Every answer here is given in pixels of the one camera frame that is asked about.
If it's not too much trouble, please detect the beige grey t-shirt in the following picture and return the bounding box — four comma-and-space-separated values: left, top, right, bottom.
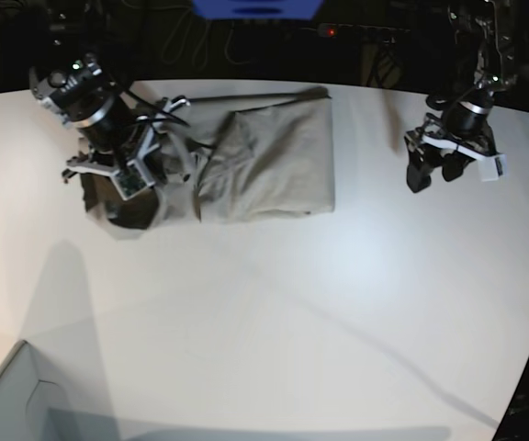
80, 86, 335, 239

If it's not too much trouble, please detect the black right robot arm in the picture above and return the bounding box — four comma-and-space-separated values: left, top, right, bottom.
28, 1, 140, 155

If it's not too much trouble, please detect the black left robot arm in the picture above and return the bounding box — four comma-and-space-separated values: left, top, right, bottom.
404, 1, 517, 194

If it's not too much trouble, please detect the black power strip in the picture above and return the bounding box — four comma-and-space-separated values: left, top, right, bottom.
316, 23, 411, 44

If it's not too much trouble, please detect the blue plastic bin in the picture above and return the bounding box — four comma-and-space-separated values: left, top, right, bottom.
192, 0, 324, 20

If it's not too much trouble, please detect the white cardboard box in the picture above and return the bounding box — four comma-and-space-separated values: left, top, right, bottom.
0, 340, 121, 440

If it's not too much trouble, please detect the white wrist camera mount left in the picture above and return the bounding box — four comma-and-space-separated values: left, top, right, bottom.
404, 113, 508, 182

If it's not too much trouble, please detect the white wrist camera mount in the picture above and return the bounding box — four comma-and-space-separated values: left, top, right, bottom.
404, 113, 508, 182
62, 96, 190, 201

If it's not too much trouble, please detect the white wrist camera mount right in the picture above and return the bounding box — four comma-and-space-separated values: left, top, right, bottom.
62, 96, 190, 201

